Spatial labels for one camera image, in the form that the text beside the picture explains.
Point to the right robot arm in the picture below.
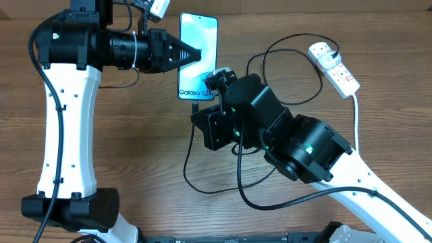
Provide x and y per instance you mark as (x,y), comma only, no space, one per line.
(306,149)

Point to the white charger plug adapter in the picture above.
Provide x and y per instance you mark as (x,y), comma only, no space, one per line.
(329,60)

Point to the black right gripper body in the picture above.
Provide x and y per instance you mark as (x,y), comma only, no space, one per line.
(225,131)

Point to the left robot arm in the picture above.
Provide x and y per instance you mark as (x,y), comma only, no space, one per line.
(69,50)

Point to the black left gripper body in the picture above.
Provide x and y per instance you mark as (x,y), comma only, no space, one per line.
(156,52)

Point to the white power strip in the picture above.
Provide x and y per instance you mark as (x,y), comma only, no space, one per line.
(340,77)

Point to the Samsung Galaxy smartphone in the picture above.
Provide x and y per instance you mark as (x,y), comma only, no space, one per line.
(201,33)

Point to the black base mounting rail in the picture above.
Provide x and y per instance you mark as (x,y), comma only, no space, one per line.
(296,237)

